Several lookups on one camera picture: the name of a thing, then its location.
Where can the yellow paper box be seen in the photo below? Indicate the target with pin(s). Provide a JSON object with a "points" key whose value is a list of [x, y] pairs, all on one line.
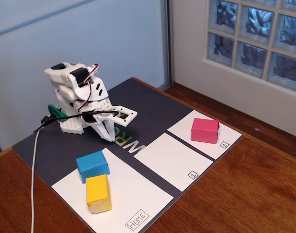
{"points": [[98, 191]]}

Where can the blue paper box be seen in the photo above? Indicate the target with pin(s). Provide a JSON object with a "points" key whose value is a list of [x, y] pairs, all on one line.
{"points": [[92, 163]]}

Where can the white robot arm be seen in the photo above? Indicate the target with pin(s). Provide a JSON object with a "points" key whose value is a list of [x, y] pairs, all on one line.
{"points": [[65, 80]]}

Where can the pink paper box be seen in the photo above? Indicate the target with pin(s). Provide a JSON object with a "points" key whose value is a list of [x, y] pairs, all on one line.
{"points": [[203, 131]]}

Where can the white zone one sheet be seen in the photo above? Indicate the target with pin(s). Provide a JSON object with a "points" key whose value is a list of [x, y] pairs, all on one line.
{"points": [[172, 160]]}

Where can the glass block window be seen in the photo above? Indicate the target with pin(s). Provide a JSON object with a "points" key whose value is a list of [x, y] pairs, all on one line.
{"points": [[252, 55]]}

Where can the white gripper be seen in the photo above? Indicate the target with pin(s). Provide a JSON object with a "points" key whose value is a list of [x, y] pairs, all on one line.
{"points": [[98, 124]]}

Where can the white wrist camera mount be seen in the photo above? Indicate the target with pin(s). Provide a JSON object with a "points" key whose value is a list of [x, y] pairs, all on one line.
{"points": [[133, 114]]}

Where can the white zone two sheet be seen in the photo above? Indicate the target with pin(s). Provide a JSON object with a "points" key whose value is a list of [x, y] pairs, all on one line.
{"points": [[181, 131]]}

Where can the white home zone sheet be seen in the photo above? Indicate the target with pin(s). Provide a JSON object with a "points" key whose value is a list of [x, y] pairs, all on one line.
{"points": [[138, 189]]}

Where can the dark grey printed mat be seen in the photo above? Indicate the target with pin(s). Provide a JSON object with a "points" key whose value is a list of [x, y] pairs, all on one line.
{"points": [[53, 145]]}

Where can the green clamp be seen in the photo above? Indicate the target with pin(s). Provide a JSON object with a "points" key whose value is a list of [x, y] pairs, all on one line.
{"points": [[56, 112]]}

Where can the grey metal door post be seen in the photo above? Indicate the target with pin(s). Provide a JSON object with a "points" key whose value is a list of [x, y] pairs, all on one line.
{"points": [[167, 36]]}

